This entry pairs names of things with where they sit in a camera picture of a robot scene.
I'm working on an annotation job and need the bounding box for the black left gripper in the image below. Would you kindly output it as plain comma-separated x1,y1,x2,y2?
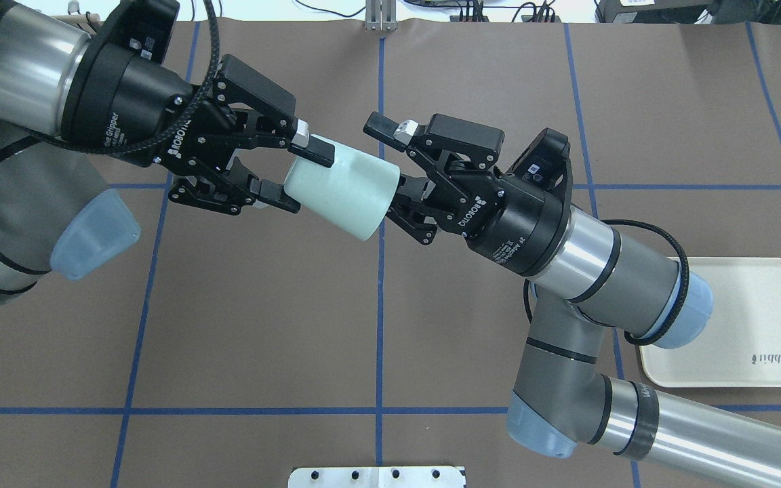
75,45,335,214

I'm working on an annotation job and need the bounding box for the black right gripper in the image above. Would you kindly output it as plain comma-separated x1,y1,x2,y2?
363,113,571,277

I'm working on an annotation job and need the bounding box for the pale green plastic cup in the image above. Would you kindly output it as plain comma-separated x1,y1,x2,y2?
283,136,401,241

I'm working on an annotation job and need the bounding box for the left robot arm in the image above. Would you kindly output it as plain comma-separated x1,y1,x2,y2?
0,1,334,306

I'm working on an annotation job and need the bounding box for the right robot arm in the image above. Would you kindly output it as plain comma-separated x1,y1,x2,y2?
363,112,781,487

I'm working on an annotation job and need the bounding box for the cream rabbit print tray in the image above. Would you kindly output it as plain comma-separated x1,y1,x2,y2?
639,257,781,387

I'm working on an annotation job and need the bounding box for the grey power strip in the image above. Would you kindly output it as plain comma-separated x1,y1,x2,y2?
449,1,489,24
514,1,561,24

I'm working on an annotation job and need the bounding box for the aluminium frame post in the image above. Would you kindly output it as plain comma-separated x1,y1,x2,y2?
365,0,399,32

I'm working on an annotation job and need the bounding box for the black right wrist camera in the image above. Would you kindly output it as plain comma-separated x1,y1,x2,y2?
506,129,573,201

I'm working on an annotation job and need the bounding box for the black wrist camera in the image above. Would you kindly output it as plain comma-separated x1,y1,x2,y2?
96,1,180,64
506,129,573,201

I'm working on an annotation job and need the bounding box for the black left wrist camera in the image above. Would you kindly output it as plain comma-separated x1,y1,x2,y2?
96,1,180,64

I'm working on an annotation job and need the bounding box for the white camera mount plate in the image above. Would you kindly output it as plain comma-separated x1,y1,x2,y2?
287,465,468,487

